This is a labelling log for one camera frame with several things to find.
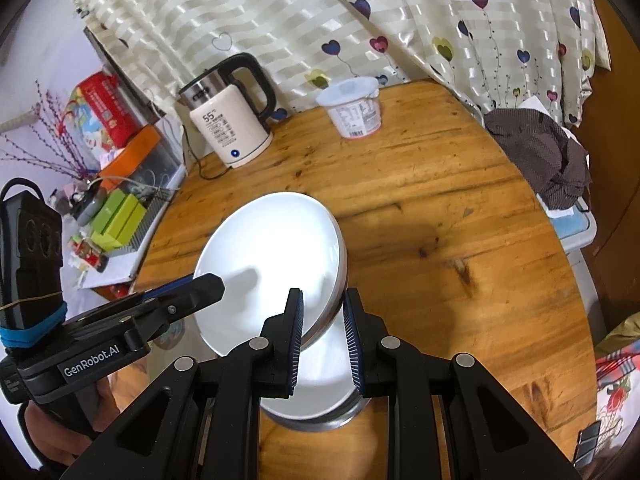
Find person's left hand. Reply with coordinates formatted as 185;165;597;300
20;372;128;468

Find white paper sheet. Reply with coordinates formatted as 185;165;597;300
515;94;576;133

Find black binder clip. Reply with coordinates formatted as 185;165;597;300
572;420;618;466

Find purple dried flower branches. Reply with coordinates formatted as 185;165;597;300
0;87;98;183

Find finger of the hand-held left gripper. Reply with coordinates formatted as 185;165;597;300
132;273;226;347
141;272;198;302

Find cream kettle base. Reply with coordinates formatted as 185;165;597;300
216;132;274;169

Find white yogurt tub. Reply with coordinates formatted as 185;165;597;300
316;76;385;140

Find red snack box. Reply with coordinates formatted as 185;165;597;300
75;72;143;147

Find brown dotted cloth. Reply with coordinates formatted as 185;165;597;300
484;107;592;211

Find orange box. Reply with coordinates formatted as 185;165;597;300
99;125;163;177

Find wooden cabinet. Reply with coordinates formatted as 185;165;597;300
565;0;640;321

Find grey handheld device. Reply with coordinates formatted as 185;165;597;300
70;189;108;223

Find grey patterned tray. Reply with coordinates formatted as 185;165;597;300
120;162;187;261

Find white bowl blue stripe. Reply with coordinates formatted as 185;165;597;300
260;305;367;434
192;191;349;358

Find lime green box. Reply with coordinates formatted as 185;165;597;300
102;194;151;252

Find cream electric kettle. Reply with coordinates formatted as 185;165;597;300
178;52;277;161

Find floral printed cloth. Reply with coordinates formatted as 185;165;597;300
592;345;640;443

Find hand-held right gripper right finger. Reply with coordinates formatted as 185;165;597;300
343;287;583;480

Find red labelled jar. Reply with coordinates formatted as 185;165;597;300
70;237;108;273

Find light blue storage box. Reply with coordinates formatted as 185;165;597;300
537;192;598;253

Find large grey plate blue pattern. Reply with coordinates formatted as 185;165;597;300
150;317;221;361

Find colourful cartoon package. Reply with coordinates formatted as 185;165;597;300
61;87;118;163

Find olive cloth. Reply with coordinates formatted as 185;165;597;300
595;310;640;356

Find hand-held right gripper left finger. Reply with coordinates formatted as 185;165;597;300
60;288;304;480

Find black kettle power cable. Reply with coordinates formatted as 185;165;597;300
181;125;233;181

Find striped heart print curtain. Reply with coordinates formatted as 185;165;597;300
67;0;611;128

